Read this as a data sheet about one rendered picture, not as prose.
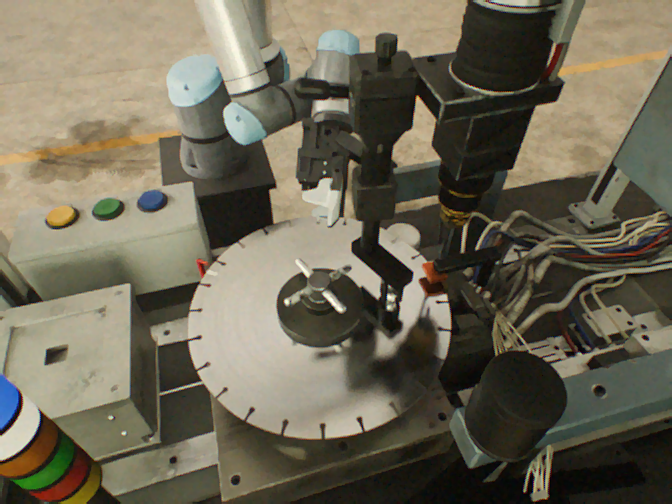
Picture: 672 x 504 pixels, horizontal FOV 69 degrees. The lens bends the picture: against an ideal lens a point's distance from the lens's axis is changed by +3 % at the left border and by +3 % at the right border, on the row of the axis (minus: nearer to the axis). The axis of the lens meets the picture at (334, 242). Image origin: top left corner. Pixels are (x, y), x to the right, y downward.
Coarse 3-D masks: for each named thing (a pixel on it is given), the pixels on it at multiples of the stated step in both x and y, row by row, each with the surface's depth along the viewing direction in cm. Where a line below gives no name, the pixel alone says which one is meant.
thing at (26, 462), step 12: (48, 420) 37; (48, 432) 37; (36, 444) 36; (48, 444) 37; (24, 456) 35; (36, 456) 36; (48, 456) 37; (0, 468) 35; (12, 468) 35; (24, 468) 36; (36, 468) 37
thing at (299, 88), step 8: (296, 80) 46; (304, 80) 45; (312, 80) 46; (320, 80) 46; (296, 88) 45; (304, 88) 45; (312, 88) 45; (320, 88) 46; (328, 88) 46; (336, 88) 46; (344, 88) 46; (304, 96) 46; (312, 96) 46; (320, 96) 46; (328, 96) 46; (336, 96) 47; (344, 96) 47
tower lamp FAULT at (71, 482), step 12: (84, 456) 42; (72, 468) 40; (84, 468) 42; (60, 480) 39; (72, 480) 41; (84, 480) 42; (36, 492) 39; (48, 492) 40; (60, 492) 40; (72, 492) 41
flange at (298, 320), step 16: (288, 288) 61; (336, 288) 59; (352, 288) 61; (304, 304) 58; (320, 304) 58; (352, 304) 59; (288, 320) 58; (304, 320) 58; (320, 320) 58; (336, 320) 58; (352, 320) 58; (304, 336) 56; (320, 336) 56; (336, 336) 56
